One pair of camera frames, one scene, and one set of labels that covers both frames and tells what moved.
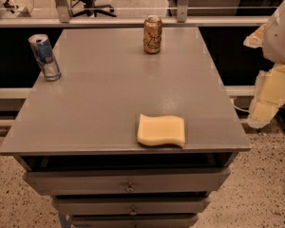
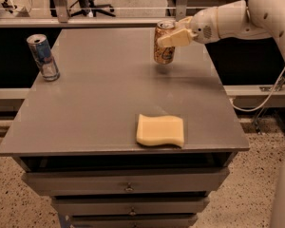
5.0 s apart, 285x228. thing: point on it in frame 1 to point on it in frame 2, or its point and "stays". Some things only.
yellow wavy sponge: x=161 y=129 stays
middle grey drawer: x=131 y=204 stays
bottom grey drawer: x=135 y=220 stays
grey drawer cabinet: x=126 y=138 stays
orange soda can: x=153 y=26 to x=163 y=55
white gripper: x=280 y=38 to x=203 y=26
